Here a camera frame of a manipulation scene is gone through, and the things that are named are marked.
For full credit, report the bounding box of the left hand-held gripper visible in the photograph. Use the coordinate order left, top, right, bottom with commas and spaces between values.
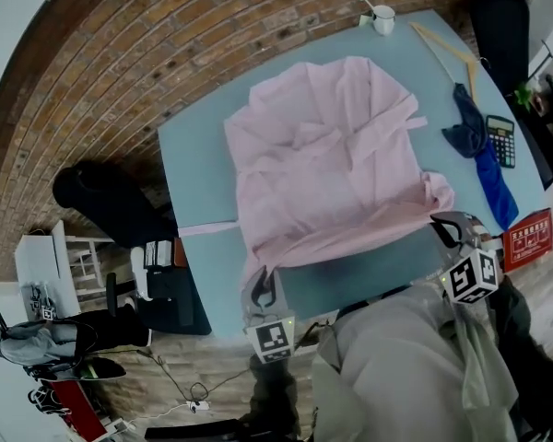
240, 267, 298, 366

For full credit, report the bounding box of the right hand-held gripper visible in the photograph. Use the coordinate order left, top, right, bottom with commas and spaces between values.
430, 210, 500, 306

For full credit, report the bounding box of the pink robe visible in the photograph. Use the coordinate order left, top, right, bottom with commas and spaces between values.
177, 55, 456, 289

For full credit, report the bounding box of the person's right forearm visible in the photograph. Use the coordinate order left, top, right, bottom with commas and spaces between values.
488, 278, 553, 432

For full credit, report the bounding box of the person's left forearm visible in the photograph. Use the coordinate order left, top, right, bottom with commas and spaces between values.
248, 356, 301, 437

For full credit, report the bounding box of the bright blue cloth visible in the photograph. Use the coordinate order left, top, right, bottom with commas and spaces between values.
474, 140, 520, 232

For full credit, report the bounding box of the red box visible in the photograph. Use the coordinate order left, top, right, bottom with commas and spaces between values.
501, 208, 553, 274

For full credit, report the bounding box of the black bag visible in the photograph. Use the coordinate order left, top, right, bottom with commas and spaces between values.
145, 267, 194, 329

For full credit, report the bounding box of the black calculator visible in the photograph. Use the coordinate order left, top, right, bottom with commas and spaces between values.
485, 114, 517, 169

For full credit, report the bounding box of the dark navy cloth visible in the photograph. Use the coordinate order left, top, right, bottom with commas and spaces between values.
441, 82, 489, 159

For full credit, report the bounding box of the white striped box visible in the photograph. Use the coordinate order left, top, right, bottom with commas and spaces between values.
142, 239, 174, 269

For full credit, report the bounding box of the person's pale grey top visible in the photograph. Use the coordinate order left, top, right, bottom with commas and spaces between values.
312, 283, 520, 442

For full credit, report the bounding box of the black monitor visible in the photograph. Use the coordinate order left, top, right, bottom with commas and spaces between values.
145, 419, 254, 442

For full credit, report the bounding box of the green potted plant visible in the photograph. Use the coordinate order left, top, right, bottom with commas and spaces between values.
513, 83, 535, 110

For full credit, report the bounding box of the black device with green stripe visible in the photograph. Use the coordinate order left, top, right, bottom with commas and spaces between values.
68, 355, 128, 381

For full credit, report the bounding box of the black office chair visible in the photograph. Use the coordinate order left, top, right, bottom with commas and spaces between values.
53, 161, 213, 338
468, 0, 553, 191

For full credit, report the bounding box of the wooden clothes hanger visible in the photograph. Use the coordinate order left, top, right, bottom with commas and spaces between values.
408, 20, 483, 105

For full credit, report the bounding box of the white cabinet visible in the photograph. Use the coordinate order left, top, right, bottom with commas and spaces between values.
14, 221, 79, 312

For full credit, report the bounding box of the white mug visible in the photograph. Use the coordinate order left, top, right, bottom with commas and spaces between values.
371, 5, 396, 36

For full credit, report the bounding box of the black floor cable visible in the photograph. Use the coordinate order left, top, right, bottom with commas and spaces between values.
135, 347, 253, 404

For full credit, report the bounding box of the white floor cable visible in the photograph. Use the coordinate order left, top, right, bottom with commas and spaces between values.
114, 402, 190, 432

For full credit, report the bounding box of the white frame table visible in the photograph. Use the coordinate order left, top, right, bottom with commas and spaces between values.
66, 235, 116, 294

